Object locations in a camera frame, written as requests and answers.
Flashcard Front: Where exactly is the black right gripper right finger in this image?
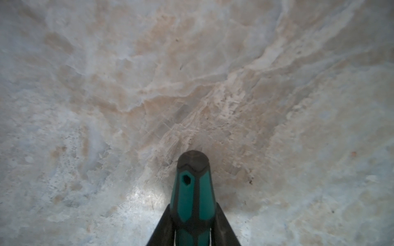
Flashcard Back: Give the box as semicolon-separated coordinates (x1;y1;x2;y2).
211;203;241;246

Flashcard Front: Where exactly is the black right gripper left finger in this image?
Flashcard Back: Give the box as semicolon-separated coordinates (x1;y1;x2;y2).
146;205;175;246

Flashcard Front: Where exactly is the green black screwdriver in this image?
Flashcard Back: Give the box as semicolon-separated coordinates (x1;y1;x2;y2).
170;150;216;246

